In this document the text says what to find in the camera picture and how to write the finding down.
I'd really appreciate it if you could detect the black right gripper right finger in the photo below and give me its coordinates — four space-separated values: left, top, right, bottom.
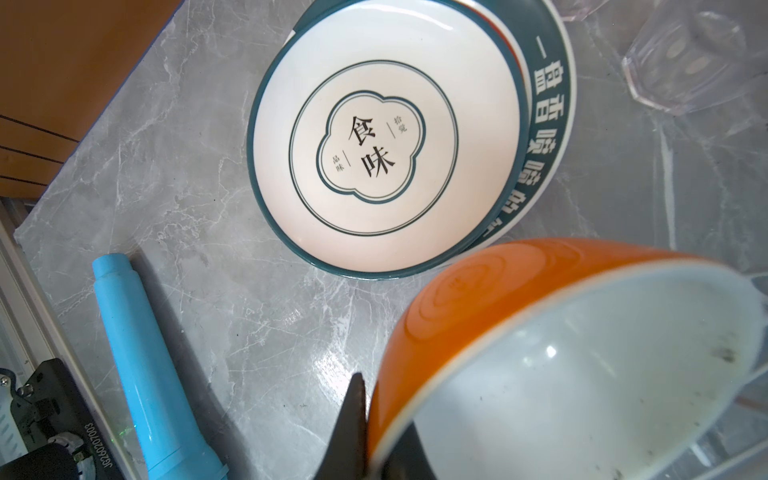
383 423 437 480

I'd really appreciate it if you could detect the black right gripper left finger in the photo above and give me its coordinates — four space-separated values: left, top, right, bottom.
314 372 367 480

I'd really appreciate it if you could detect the orange bowl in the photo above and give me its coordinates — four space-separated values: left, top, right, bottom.
367 238 767 479

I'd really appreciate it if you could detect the white plate teal rim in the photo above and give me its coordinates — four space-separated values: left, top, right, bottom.
465 1 577 254

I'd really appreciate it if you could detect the blue toy microphone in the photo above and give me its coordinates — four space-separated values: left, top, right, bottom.
92 253 229 479

